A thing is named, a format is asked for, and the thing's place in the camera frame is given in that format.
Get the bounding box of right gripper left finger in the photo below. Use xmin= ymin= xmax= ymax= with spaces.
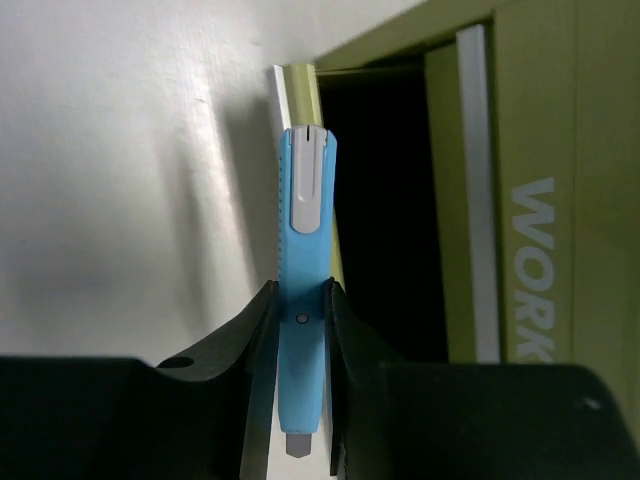
xmin=1 ymin=281 xmax=278 ymax=479

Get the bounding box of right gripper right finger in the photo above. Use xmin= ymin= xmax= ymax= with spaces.
xmin=325 ymin=281 xmax=639 ymax=479

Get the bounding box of blue utility knife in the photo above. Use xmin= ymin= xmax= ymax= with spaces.
xmin=278 ymin=125 xmax=337 ymax=458

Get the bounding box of green metal drawer box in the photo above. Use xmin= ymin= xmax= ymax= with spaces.
xmin=271 ymin=0 xmax=640 ymax=366

